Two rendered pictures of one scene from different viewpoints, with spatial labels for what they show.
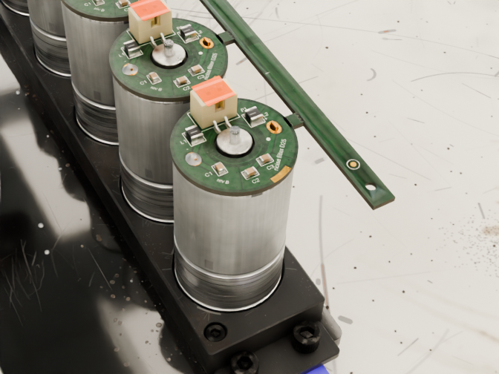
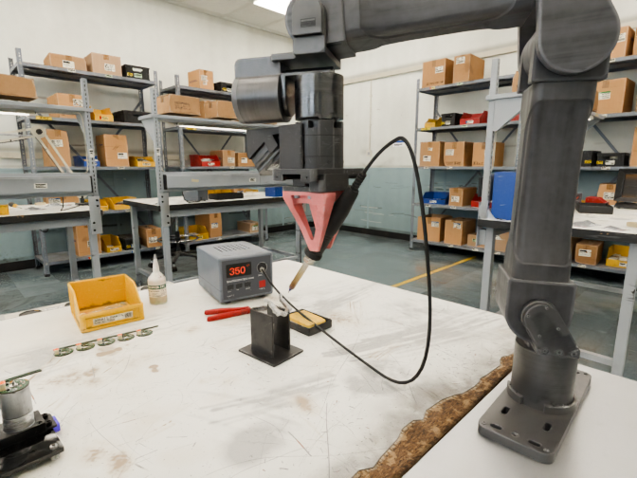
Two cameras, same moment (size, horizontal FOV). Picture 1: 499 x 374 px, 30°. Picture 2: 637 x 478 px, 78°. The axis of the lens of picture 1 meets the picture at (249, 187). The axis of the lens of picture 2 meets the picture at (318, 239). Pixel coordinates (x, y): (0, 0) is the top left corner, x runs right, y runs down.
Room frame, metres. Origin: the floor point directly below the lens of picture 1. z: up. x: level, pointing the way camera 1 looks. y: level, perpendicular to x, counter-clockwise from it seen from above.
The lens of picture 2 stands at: (-0.08, 0.41, 1.02)
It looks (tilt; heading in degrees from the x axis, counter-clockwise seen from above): 11 degrees down; 257
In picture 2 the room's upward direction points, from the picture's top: straight up
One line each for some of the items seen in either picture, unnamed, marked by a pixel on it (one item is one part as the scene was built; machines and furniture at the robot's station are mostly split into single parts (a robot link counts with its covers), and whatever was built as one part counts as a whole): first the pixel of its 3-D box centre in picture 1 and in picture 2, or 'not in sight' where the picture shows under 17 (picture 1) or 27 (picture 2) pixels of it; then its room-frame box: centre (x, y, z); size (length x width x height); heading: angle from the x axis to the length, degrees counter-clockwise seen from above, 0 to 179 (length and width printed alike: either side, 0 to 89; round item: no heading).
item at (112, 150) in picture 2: not in sight; (97, 163); (1.18, -4.13, 1.04); 1.20 x 0.45 x 2.08; 31
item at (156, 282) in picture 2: not in sight; (156, 278); (0.06, -0.40, 0.80); 0.03 x 0.03 x 0.10
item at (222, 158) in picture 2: not in sight; (217, 162); (-0.01, -4.85, 1.06); 1.20 x 0.45 x 2.12; 31
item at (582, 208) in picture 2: not in sight; (593, 208); (-2.22, -1.49, 0.77); 0.24 x 0.16 x 0.04; 48
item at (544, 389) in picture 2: not in sight; (542, 372); (-0.43, 0.07, 0.79); 0.20 x 0.07 x 0.08; 33
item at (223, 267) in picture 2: not in sight; (233, 270); (-0.09, -0.43, 0.80); 0.15 x 0.12 x 0.10; 109
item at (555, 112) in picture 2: not in sight; (545, 184); (-0.41, 0.06, 1.00); 0.07 x 0.06 x 0.33; 61
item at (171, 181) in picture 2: not in sight; (243, 180); (-0.23, -2.85, 0.90); 1.30 x 0.06 x 0.12; 31
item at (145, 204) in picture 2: not in sight; (221, 195); (-0.05, -3.15, 0.76); 1.40 x 0.71 x 1.53; 31
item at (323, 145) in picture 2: not in sight; (319, 153); (-0.19, -0.06, 1.04); 0.10 x 0.07 x 0.07; 38
